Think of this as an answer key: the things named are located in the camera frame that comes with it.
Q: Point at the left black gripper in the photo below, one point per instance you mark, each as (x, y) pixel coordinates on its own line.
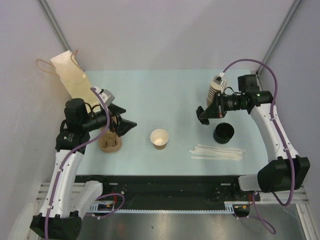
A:
(122, 125)

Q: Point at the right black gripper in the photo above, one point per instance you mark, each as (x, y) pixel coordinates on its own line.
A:
(217, 109)

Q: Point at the brown pulp cup carrier stack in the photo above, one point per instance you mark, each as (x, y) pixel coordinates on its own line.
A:
(110, 142)

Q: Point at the single paper cup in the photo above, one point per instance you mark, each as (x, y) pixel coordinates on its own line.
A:
(159, 138)

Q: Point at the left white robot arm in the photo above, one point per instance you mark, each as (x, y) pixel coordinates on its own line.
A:
(60, 217)

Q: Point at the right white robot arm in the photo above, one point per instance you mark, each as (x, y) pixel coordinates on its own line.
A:
(285, 169)

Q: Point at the stack of black lids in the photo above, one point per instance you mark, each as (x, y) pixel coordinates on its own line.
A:
(223, 133)

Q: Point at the stack of paper cups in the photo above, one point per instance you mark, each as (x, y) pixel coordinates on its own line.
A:
(213, 89)

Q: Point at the white wrapped straws bundle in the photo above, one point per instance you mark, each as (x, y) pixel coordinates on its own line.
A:
(206, 152)

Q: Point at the brown paper bag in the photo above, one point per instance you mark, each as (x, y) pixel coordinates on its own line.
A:
(74, 79)

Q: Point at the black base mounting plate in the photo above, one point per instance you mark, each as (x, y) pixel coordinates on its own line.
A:
(169, 193)

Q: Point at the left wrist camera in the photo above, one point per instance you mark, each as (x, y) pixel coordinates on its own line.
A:
(106, 97)

